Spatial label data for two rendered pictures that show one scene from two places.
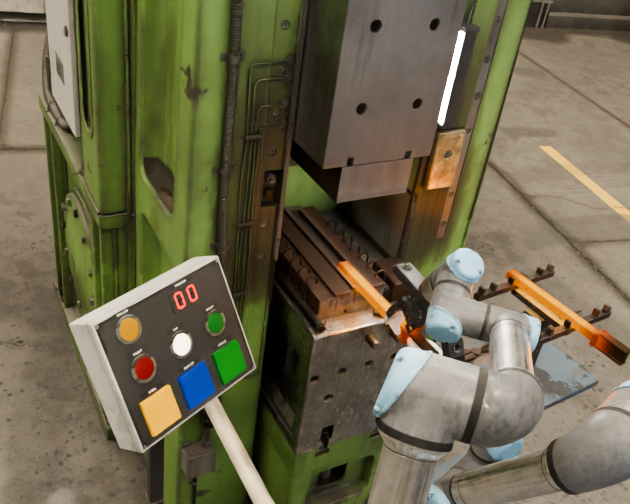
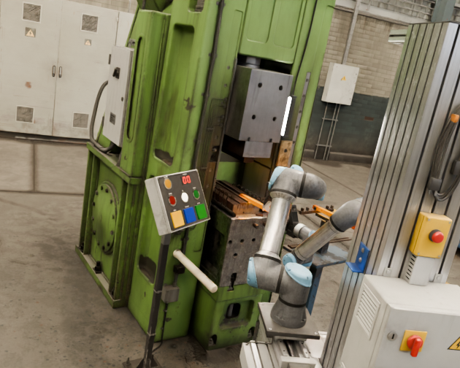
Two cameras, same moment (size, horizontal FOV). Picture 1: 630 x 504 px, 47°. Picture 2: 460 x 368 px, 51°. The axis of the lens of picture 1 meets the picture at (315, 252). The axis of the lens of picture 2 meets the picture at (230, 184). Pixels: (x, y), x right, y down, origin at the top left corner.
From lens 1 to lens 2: 1.27 m
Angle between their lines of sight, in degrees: 18
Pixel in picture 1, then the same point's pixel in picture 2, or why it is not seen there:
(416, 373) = (283, 169)
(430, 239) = not seen: hidden behind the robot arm
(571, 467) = (338, 217)
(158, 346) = (177, 194)
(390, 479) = (275, 206)
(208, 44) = (198, 88)
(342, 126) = (246, 123)
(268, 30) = (219, 86)
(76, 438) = (96, 307)
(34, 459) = (75, 313)
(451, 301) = not seen: hidden behind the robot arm
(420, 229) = not seen: hidden behind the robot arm
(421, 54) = (276, 98)
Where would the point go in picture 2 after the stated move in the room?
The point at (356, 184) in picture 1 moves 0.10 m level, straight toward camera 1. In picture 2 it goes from (250, 150) to (250, 153)
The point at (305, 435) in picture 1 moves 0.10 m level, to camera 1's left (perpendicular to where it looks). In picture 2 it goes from (223, 275) to (207, 272)
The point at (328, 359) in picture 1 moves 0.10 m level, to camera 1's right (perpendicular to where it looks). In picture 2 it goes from (236, 232) to (253, 235)
